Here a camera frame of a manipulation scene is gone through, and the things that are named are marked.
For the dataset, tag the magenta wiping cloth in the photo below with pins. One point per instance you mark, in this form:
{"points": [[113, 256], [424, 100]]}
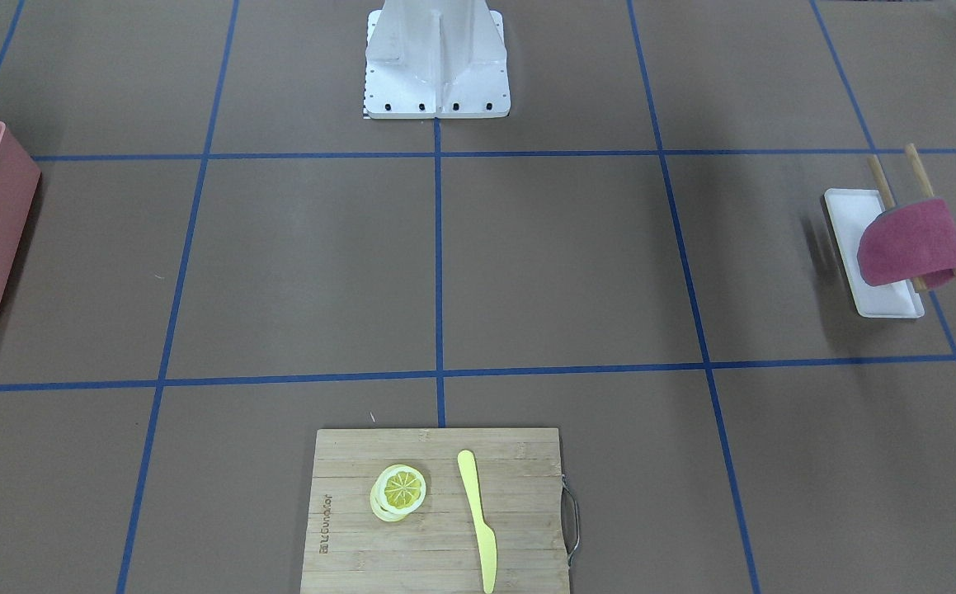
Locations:
{"points": [[917, 239]]}

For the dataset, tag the yellow lemon slice toy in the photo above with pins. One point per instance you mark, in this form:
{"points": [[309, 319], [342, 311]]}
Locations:
{"points": [[397, 492]]}

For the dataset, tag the yellow plastic knife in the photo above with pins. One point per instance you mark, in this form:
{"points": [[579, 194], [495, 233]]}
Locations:
{"points": [[484, 534]]}

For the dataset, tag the bamboo cutting board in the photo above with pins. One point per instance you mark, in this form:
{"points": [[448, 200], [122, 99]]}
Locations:
{"points": [[433, 550]]}

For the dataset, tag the wooden rack stick near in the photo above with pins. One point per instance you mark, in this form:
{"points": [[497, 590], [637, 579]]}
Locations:
{"points": [[888, 202]]}

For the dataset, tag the wooden rack stick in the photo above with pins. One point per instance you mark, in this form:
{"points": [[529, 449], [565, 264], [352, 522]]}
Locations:
{"points": [[921, 176], [888, 202]]}

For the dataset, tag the wooden rack stick far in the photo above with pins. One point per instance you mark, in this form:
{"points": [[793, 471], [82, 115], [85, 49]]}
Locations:
{"points": [[921, 176]]}

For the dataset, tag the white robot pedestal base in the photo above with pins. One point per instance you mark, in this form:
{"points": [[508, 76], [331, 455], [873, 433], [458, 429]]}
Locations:
{"points": [[436, 59]]}

